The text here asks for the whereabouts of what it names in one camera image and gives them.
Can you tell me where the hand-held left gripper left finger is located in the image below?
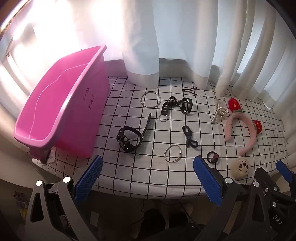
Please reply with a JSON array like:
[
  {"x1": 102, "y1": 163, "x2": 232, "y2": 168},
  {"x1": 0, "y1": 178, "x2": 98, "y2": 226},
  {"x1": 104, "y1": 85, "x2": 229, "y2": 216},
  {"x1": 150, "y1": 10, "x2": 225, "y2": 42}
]
[{"x1": 24, "y1": 155, "x2": 103, "y2": 241}]

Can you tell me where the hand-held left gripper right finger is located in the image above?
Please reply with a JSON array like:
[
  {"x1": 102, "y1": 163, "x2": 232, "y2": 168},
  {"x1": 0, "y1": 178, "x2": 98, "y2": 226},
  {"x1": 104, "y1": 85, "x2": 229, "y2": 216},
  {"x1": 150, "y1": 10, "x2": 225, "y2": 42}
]
[{"x1": 193, "y1": 156, "x2": 272, "y2": 241}]

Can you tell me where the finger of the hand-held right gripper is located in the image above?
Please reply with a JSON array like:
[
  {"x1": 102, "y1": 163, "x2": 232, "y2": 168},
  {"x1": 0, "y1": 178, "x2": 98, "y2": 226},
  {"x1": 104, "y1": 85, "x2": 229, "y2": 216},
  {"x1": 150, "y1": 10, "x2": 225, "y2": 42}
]
[{"x1": 276, "y1": 160, "x2": 296, "y2": 186}]

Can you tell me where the black fuzzy knotted hair tie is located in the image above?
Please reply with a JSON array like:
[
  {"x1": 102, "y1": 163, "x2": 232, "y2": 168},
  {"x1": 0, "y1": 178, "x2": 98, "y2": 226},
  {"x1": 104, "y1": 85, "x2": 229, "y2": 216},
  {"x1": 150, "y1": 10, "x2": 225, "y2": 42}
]
[{"x1": 182, "y1": 125, "x2": 199, "y2": 149}]

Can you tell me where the pearl hair claw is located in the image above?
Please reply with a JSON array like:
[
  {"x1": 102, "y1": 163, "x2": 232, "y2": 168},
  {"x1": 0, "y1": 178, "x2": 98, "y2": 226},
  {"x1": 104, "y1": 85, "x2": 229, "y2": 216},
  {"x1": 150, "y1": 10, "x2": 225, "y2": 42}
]
[{"x1": 211, "y1": 97, "x2": 228, "y2": 124}]

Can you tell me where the pink plastic bin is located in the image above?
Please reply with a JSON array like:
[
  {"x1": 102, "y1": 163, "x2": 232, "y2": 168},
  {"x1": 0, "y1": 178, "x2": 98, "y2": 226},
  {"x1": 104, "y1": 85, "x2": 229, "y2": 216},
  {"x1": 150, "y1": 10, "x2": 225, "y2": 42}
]
[{"x1": 13, "y1": 44, "x2": 110, "y2": 164}]

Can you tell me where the beige plush face ornament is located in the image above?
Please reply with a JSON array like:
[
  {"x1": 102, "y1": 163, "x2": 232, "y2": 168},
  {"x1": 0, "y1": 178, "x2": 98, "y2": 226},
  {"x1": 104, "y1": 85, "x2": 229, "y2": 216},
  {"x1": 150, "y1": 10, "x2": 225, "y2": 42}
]
[{"x1": 230, "y1": 157, "x2": 250, "y2": 181}]

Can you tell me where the white paper label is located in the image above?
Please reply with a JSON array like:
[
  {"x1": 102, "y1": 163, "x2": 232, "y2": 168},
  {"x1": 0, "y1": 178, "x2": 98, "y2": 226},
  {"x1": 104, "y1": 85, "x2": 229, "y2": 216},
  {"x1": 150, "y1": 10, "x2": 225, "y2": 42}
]
[{"x1": 45, "y1": 148, "x2": 57, "y2": 164}]

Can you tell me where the white black checked tablecloth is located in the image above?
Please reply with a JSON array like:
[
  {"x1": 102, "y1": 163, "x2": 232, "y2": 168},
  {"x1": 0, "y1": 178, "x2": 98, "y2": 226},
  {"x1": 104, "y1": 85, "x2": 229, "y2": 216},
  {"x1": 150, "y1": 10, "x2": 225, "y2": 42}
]
[{"x1": 30, "y1": 76, "x2": 290, "y2": 201}]

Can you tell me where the small silver bangle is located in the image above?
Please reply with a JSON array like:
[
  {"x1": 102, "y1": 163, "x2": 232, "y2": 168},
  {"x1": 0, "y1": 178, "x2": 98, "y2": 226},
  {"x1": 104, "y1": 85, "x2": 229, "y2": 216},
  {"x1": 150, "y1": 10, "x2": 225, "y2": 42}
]
[{"x1": 164, "y1": 145, "x2": 183, "y2": 163}]

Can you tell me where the pink headband with red mushrooms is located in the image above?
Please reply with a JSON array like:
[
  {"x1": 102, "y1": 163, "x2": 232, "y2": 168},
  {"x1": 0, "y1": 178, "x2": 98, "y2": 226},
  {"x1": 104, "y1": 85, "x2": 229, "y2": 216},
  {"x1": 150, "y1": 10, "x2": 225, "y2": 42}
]
[{"x1": 225, "y1": 98, "x2": 263, "y2": 156}]

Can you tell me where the black studded wrist cuff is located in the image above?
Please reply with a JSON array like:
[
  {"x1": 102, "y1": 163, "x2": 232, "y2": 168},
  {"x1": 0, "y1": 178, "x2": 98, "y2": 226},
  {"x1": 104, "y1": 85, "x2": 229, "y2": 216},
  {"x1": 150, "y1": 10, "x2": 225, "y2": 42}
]
[{"x1": 117, "y1": 113, "x2": 152, "y2": 153}]

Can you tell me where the large silver bangle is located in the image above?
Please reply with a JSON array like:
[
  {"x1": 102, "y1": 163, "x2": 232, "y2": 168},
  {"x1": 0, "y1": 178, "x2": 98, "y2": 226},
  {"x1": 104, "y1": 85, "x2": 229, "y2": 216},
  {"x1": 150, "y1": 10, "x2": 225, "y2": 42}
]
[{"x1": 140, "y1": 92, "x2": 162, "y2": 108}]

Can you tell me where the white curtain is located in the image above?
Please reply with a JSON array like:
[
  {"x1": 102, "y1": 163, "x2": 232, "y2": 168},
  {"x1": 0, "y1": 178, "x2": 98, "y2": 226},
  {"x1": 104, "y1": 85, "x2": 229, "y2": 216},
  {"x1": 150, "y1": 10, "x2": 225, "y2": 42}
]
[{"x1": 0, "y1": 0, "x2": 296, "y2": 109}]

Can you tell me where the black hair tie with bead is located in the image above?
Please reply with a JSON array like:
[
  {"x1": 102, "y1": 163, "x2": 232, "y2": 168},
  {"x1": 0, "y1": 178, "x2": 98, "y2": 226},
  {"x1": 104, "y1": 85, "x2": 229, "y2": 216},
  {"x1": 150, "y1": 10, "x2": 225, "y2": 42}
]
[{"x1": 206, "y1": 151, "x2": 220, "y2": 164}]

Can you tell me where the black studded leather strap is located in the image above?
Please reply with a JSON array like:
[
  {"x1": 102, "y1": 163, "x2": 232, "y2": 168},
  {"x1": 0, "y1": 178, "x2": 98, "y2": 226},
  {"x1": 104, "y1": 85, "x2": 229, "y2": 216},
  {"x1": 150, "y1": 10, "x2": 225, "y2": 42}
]
[{"x1": 161, "y1": 96, "x2": 193, "y2": 122}]

